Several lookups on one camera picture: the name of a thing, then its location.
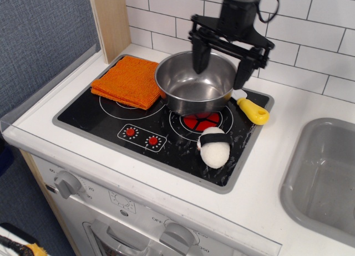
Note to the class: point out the white toy oven front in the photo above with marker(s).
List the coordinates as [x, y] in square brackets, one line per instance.
[101, 221]

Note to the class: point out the grey plastic sink basin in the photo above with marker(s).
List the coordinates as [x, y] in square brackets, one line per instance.
[318, 189]

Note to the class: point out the yellow handled toy knife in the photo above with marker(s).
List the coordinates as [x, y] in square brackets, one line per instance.
[255, 113]

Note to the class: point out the light wooden side post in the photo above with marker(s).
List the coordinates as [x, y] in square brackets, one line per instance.
[111, 20]

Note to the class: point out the yellow cloth scrap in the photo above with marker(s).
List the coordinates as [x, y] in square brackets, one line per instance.
[37, 250]

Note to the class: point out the grey left oven knob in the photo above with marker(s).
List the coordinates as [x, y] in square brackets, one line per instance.
[67, 184]

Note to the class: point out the black toy stovetop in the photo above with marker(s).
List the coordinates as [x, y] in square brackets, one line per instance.
[161, 138]

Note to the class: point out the grey right oven knob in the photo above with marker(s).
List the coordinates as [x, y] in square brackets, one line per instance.
[178, 238]

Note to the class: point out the white plush sushi toy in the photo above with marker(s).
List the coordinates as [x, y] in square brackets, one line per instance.
[214, 146]

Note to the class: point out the grey oven knob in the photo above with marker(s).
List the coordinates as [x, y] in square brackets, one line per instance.
[67, 184]
[178, 238]

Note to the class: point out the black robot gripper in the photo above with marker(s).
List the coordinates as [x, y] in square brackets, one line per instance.
[231, 33]

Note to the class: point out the orange folded cloth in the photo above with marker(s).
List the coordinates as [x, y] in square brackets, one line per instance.
[131, 81]

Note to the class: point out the stainless steel pot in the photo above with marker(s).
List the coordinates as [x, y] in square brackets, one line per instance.
[186, 92]

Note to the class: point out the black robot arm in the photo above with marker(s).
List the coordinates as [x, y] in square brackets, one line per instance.
[232, 33]

